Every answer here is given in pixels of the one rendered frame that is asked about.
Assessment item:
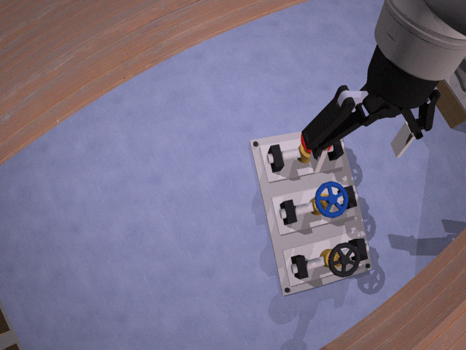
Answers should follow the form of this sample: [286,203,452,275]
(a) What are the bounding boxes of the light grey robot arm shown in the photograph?
[374,0,466,93]

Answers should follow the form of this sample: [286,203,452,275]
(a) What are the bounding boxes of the valve with blue handwheel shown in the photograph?
[273,180,358,235]

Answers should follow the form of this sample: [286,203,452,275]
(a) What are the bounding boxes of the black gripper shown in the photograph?
[302,45,441,173]

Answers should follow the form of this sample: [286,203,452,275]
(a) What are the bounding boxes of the grey pipe valve with black end clamps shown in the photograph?
[284,229,369,286]

